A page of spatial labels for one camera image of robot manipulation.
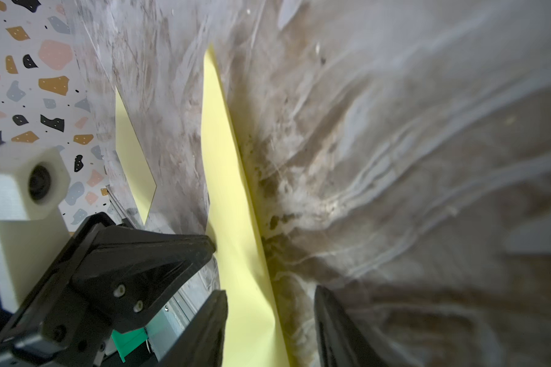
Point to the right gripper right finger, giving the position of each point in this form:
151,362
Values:
340,342

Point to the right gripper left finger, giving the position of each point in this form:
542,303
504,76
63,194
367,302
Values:
201,344

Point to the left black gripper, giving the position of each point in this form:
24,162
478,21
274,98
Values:
126,274

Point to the yellow square paper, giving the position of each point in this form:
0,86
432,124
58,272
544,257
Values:
132,158
254,336

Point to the small green circuit board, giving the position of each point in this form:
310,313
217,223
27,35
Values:
125,343

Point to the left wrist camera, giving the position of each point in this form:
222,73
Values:
33,183

